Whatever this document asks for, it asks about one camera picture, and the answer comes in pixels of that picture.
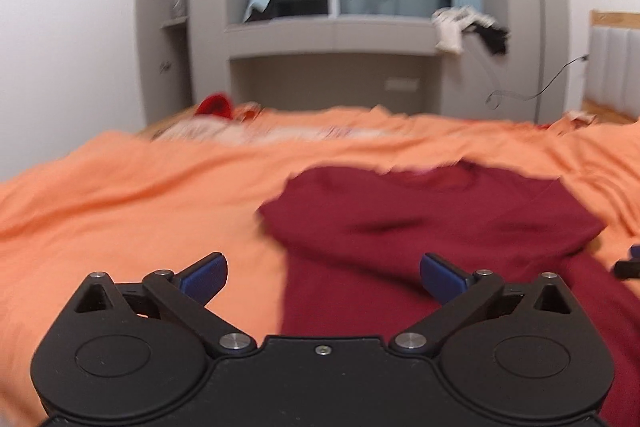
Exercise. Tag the pink floral cloth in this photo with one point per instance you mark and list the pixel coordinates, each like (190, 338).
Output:
(240, 133)

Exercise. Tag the dark red shirt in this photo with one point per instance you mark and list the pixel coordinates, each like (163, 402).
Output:
(400, 217)

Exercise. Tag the small peach cloth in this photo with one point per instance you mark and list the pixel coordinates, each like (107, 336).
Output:
(247, 112)

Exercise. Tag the grey built-in wardrobe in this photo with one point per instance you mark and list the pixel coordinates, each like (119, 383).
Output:
(310, 32)

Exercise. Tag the white wall outlet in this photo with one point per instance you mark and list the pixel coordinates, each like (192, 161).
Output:
(402, 84)

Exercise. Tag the red knit hat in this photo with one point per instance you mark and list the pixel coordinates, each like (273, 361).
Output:
(215, 106)

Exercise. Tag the dark object on sill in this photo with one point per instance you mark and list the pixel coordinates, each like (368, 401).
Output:
(257, 13)

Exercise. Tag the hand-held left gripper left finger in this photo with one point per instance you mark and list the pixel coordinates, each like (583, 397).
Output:
(205, 278)

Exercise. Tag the orange bed sheet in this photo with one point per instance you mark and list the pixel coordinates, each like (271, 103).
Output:
(125, 197)

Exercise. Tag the clear plastic bag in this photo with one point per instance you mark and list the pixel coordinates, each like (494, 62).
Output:
(179, 6)

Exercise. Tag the black garment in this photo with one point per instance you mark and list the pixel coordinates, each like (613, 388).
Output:
(492, 38)

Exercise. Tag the white garment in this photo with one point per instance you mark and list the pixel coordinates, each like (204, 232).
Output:
(450, 29)

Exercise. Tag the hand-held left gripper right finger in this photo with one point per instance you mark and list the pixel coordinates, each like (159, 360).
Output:
(440, 279)

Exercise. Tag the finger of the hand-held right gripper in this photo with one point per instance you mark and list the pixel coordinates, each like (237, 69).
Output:
(629, 268)

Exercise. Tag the padded wooden headboard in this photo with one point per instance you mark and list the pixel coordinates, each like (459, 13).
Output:
(612, 62)

